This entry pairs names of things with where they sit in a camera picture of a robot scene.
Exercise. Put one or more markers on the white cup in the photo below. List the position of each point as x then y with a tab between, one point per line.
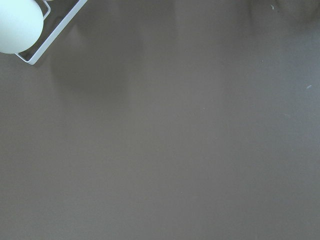
21	24

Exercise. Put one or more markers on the white wire cup rack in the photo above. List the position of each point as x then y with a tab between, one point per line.
56	16

